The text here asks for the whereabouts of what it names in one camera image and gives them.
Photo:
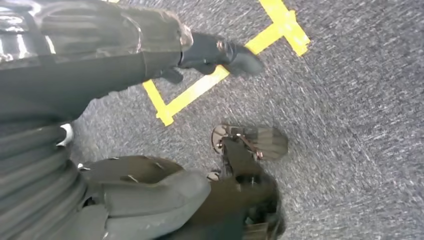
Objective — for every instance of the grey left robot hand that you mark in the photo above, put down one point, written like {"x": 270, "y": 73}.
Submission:
{"x": 82, "y": 66}

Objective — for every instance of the yellow floor tape square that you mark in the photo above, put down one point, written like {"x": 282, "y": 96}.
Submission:
{"x": 198, "y": 89}

